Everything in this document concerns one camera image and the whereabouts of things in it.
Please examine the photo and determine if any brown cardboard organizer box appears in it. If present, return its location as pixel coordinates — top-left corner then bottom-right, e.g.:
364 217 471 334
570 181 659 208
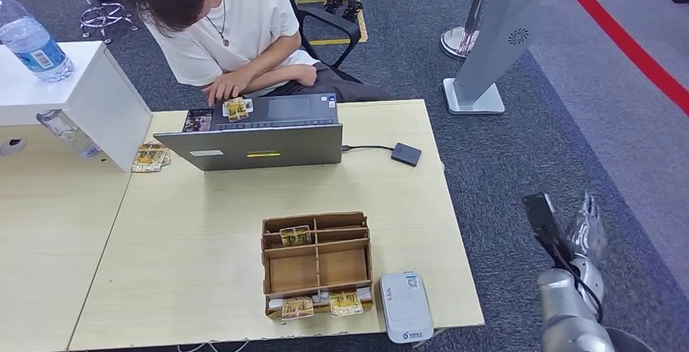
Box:
261 211 375 321

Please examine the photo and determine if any round glossy dark disc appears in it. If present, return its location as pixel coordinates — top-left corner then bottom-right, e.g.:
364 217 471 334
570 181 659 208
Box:
605 328 655 352

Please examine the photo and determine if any person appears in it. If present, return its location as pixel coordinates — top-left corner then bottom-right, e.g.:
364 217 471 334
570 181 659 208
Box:
106 0 394 107

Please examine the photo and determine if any black smartphone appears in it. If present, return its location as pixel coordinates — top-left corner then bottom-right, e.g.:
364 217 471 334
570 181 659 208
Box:
182 108 215 133

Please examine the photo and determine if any chrome stanchion post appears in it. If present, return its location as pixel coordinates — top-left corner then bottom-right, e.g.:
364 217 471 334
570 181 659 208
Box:
440 0 499 62

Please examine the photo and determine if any water bottle blue label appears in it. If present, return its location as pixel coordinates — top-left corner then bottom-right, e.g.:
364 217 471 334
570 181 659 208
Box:
0 0 76 84

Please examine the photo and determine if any black camera bracket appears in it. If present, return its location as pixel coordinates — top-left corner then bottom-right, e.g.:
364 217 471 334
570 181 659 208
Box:
522 192 573 264

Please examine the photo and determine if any white ID card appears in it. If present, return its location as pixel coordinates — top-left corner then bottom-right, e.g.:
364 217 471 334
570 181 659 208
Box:
222 98 254 118

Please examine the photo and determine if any black office chair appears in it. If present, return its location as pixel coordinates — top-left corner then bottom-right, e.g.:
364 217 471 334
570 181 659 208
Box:
274 0 362 84

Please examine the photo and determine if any grey kiosk stand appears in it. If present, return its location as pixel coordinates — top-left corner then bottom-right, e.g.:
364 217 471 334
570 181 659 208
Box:
441 0 544 115

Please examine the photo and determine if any grey laptop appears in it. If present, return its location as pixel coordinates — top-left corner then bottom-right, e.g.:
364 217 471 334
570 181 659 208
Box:
153 93 344 172

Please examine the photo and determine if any person's right hand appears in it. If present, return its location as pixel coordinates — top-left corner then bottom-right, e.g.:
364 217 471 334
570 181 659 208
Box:
290 63 319 88

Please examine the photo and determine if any person's left hand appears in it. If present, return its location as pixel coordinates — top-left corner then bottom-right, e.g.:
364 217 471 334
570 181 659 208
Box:
201 69 253 107

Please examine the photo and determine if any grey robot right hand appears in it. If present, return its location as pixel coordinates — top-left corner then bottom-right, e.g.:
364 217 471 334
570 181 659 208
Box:
565 192 609 263

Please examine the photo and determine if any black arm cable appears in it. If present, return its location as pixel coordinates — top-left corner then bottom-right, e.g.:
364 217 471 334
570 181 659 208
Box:
548 241 605 324

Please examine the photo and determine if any yellow floor tape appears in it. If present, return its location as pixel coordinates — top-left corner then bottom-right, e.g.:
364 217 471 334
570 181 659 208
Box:
294 0 370 47

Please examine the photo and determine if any clear plastic bottle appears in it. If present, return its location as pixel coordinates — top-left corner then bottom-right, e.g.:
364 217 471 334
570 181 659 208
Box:
36 110 102 159

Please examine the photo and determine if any person's pendant necklace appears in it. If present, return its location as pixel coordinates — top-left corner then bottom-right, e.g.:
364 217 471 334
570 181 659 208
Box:
206 0 231 48

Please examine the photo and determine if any white desk shelf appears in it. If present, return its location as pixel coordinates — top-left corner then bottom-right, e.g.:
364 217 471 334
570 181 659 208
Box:
0 41 154 173

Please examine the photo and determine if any white card reader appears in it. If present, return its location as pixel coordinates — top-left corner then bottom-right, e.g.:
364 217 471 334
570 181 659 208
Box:
379 271 435 345

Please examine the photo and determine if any grey desk cable grommet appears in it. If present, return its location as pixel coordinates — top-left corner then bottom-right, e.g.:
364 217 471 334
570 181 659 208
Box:
0 137 27 157

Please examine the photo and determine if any small black USB device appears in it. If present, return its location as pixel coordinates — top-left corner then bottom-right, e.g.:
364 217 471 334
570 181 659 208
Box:
390 141 423 168

